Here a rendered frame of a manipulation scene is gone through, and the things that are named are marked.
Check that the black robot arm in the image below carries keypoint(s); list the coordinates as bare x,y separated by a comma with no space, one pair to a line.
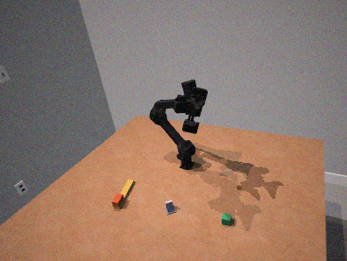
180,105

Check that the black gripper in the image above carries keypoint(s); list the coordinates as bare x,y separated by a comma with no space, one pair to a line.
197,100

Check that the small green block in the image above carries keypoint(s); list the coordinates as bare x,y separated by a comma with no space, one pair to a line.
226,219

